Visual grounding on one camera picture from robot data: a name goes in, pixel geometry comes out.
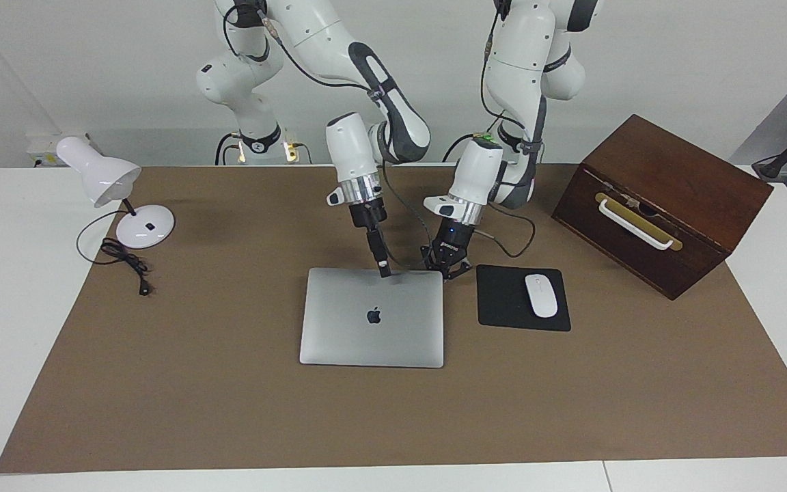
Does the silver laptop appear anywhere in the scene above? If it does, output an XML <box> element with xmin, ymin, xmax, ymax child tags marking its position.
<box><xmin>299</xmin><ymin>268</ymin><xmax>445</xmax><ymax>368</ymax></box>

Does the black mouse pad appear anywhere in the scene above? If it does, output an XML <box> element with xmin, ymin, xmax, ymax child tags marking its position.
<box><xmin>476</xmin><ymin>264</ymin><xmax>572</xmax><ymax>332</ymax></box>

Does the white computer mouse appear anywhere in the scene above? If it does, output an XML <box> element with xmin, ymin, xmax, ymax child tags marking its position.
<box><xmin>525</xmin><ymin>274</ymin><xmax>559</xmax><ymax>319</ymax></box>

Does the brown table mat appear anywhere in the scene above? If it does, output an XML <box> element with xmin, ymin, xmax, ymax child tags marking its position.
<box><xmin>0</xmin><ymin>163</ymin><xmax>787</xmax><ymax>474</ymax></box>

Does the dark brown wooden box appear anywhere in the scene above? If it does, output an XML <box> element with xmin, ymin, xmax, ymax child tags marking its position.
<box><xmin>551</xmin><ymin>114</ymin><xmax>775</xmax><ymax>301</ymax></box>

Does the white desk lamp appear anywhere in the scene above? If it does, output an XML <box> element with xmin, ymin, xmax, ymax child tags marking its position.
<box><xmin>57</xmin><ymin>136</ymin><xmax>176</xmax><ymax>249</ymax></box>

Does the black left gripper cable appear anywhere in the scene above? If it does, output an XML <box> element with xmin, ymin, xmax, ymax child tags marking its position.
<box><xmin>472</xmin><ymin>0</ymin><xmax>546</xmax><ymax>259</ymax></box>

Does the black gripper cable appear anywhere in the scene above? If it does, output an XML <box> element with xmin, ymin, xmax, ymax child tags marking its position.
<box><xmin>223</xmin><ymin>0</ymin><xmax>435</xmax><ymax>271</ymax></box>
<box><xmin>472</xmin><ymin>0</ymin><xmax>546</xmax><ymax>259</ymax></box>

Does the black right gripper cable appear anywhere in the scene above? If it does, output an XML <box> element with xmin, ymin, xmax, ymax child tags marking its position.
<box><xmin>223</xmin><ymin>0</ymin><xmax>435</xmax><ymax>271</ymax></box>

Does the black arm base cable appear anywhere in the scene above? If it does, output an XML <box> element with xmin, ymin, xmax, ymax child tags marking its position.
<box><xmin>443</xmin><ymin>133</ymin><xmax>478</xmax><ymax>163</ymax></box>
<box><xmin>215</xmin><ymin>132</ymin><xmax>244</xmax><ymax>165</ymax></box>

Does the brass handle plate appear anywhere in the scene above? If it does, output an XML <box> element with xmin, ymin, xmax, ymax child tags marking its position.
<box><xmin>595</xmin><ymin>193</ymin><xmax>683</xmax><ymax>252</ymax></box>

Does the white box handle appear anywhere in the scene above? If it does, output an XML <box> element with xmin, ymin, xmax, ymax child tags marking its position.
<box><xmin>598</xmin><ymin>198</ymin><xmax>674</xmax><ymax>251</ymax></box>

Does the black lamp power cable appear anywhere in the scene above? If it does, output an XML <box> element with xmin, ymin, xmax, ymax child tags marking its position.
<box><xmin>77</xmin><ymin>209</ymin><xmax>152</xmax><ymax>297</ymax></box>

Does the white wall socket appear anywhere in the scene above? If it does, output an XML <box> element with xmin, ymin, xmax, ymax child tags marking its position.
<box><xmin>27</xmin><ymin>132</ymin><xmax>94</xmax><ymax>168</ymax></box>

